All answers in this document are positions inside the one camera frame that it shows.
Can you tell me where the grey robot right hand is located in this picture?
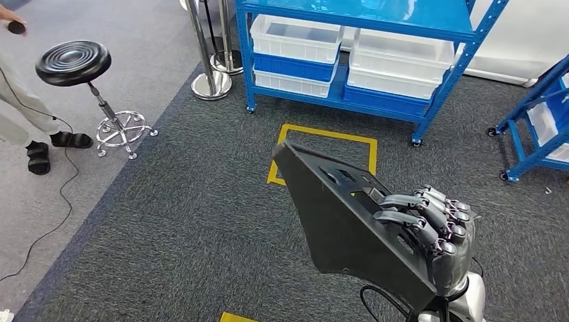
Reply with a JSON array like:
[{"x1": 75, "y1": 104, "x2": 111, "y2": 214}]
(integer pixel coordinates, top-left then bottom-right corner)
[{"x1": 373, "y1": 184, "x2": 478, "y2": 299}]

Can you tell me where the person's hand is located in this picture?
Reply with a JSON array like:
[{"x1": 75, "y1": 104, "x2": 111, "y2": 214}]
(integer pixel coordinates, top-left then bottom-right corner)
[{"x1": 0, "y1": 4, "x2": 28, "y2": 25}]

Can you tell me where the black plastic frame part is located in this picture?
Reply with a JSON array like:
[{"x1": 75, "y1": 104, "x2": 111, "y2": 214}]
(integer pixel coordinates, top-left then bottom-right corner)
[{"x1": 272, "y1": 140, "x2": 439, "y2": 317}]

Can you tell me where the black stool with chrome base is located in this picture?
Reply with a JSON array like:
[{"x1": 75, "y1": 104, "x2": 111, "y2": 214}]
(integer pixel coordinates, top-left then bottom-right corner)
[{"x1": 35, "y1": 40, "x2": 158, "y2": 161}]

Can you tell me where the person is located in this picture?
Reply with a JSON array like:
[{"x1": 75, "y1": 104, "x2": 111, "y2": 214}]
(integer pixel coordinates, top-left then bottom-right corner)
[{"x1": 0, "y1": 4, "x2": 94, "y2": 176}]

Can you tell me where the yellow floor tape square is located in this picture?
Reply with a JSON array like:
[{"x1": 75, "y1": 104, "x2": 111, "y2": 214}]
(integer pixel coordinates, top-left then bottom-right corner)
[{"x1": 266, "y1": 123, "x2": 378, "y2": 188}]

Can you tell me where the white car with red stripe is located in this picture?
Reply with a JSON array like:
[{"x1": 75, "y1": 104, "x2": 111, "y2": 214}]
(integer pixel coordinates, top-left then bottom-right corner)
[{"x1": 340, "y1": 0, "x2": 569, "y2": 88}]

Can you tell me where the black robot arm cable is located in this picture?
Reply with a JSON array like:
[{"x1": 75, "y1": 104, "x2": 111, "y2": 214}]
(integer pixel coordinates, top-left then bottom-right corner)
[{"x1": 359, "y1": 285, "x2": 419, "y2": 322}]

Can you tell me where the black floor cable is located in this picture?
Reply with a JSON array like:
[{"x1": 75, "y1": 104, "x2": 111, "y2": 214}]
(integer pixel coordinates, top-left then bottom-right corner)
[{"x1": 0, "y1": 66, "x2": 81, "y2": 284}]

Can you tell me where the chrome stanchion post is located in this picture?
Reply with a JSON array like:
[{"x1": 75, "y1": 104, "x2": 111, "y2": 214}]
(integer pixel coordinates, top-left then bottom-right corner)
[
  {"x1": 184, "y1": 0, "x2": 233, "y2": 101},
  {"x1": 209, "y1": 0, "x2": 244, "y2": 76}
]

